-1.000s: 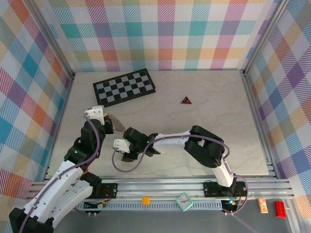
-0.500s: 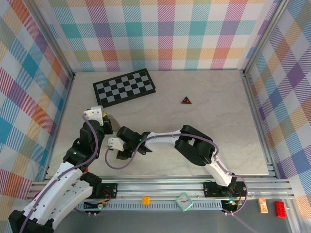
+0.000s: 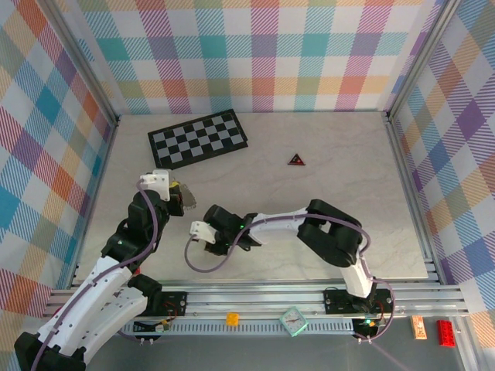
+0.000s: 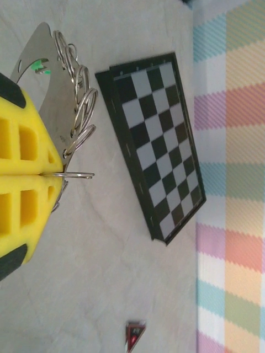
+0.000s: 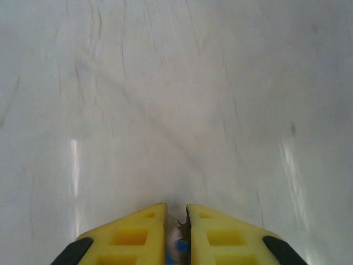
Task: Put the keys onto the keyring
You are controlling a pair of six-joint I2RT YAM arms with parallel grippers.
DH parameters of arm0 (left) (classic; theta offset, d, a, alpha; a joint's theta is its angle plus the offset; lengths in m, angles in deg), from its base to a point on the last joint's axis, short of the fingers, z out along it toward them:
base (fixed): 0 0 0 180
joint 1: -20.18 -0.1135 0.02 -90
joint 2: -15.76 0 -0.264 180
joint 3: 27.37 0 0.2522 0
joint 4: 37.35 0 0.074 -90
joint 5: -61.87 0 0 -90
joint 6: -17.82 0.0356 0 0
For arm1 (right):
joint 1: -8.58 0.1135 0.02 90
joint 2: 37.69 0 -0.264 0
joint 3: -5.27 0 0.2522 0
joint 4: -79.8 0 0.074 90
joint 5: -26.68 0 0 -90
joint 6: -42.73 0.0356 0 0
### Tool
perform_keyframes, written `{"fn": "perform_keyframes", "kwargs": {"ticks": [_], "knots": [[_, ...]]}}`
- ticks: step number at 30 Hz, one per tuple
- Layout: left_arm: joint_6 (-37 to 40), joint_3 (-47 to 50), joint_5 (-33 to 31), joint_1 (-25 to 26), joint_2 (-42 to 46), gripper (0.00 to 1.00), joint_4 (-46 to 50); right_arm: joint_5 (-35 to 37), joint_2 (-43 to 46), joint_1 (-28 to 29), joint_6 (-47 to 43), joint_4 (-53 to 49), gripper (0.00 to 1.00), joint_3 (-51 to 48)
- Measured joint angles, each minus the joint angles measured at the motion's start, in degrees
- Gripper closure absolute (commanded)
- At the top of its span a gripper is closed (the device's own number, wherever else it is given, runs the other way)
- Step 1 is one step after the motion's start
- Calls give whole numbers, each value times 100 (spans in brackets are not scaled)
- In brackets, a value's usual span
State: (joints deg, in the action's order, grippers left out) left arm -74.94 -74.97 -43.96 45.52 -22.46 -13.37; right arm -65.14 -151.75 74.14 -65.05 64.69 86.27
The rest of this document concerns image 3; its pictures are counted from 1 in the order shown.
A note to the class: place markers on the red toy brick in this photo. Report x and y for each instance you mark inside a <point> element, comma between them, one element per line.
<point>446,333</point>

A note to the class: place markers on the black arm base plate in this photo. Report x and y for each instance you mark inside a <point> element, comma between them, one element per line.
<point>178,305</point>
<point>334,301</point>

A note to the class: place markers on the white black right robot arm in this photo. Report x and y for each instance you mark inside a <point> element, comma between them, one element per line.
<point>278,220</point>

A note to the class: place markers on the aluminium frame bar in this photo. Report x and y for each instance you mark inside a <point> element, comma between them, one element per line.
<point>96,193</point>
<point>410,193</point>
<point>421,62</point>
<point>83,65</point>

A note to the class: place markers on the aluminium mounting rail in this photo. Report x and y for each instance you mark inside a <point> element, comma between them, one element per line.
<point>251,299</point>

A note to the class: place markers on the small black controller board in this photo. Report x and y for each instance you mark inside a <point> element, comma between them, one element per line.
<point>367,328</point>
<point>160,327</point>

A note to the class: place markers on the small yellow brick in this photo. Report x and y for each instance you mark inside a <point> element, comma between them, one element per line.
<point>232,319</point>

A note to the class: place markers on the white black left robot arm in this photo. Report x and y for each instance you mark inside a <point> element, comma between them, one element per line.
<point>100,286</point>

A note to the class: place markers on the red black triangle piece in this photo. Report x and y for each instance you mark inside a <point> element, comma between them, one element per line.
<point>296,160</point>

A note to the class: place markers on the orange wooden piece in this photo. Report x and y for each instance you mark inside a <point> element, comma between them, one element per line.
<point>418,327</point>

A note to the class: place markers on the teal alarm clock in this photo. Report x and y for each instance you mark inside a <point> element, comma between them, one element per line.
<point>293,320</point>

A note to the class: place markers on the black grey folding chessboard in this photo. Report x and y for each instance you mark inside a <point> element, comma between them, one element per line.
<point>197,141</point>

